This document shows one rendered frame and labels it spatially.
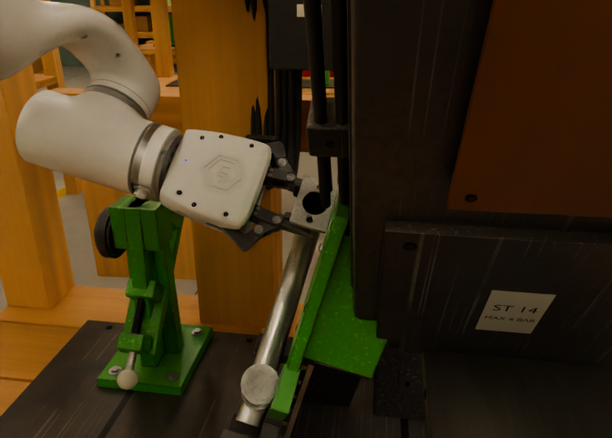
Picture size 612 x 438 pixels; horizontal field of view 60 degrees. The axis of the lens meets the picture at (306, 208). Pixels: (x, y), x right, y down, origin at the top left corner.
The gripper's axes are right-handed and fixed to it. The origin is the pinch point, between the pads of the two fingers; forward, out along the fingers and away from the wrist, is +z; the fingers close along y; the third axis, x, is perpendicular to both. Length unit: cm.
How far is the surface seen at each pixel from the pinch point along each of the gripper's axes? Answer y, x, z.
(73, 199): 69, 323, -174
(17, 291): -15, 49, -49
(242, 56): 23.7, 11.1, -15.8
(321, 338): -13.3, -3.6, 5.3
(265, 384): -18.7, 0.3, 1.5
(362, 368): -14.7, -2.3, 9.8
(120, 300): -11, 52, -31
